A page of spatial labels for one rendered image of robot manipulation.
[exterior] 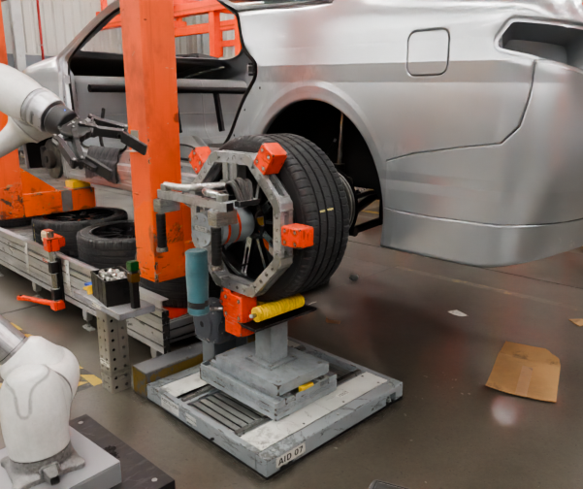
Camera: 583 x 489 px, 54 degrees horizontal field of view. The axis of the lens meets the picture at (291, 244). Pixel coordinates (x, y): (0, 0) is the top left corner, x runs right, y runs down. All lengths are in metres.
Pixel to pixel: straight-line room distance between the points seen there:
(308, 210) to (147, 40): 1.00
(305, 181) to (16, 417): 1.15
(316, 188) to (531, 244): 0.76
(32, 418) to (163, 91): 1.45
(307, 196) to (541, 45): 0.92
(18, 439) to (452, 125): 1.62
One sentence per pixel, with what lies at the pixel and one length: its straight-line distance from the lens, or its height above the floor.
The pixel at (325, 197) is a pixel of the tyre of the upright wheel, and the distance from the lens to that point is 2.10.
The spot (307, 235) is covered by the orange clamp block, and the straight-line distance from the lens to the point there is 1.98.
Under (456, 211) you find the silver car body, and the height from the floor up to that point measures 0.93.
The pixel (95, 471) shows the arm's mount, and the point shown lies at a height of 0.36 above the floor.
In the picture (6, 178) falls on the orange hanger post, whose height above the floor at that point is 0.80.
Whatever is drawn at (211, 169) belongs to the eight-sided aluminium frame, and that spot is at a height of 1.05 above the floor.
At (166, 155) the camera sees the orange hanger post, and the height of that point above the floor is 1.08.
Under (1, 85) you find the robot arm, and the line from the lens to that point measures 1.53.
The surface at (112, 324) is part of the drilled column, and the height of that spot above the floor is 0.33.
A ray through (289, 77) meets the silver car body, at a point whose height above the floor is 1.41.
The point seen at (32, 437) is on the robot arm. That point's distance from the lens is 1.66.
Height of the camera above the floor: 1.31
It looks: 14 degrees down
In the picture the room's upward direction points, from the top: straight up
